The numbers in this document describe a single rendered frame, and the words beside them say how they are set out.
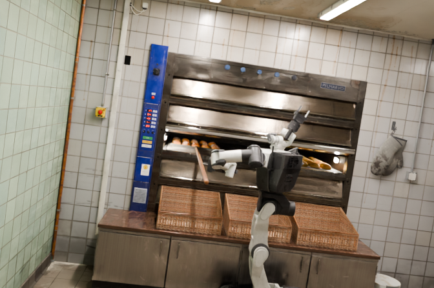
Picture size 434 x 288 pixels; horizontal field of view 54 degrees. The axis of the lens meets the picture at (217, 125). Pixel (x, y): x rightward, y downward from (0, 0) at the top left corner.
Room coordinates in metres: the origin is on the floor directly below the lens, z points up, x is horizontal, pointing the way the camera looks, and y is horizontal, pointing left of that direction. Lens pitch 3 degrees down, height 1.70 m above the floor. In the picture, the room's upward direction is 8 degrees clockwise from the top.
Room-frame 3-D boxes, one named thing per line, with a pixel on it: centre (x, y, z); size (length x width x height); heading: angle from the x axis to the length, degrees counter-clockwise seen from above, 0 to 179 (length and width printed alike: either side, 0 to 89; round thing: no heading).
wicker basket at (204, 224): (3.80, 0.14, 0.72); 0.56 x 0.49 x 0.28; 96
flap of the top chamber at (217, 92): (4.11, -0.42, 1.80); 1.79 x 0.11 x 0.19; 95
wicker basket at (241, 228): (3.85, -0.47, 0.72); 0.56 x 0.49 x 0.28; 96
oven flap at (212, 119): (4.11, -0.42, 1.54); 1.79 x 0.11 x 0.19; 95
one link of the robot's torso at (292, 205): (3.25, -0.54, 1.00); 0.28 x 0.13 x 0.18; 96
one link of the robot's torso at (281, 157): (3.22, -0.49, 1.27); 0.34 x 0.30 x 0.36; 129
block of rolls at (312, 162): (4.60, -0.96, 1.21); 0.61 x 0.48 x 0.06; 5
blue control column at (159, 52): (4.95, 0.70, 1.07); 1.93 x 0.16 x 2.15; 5
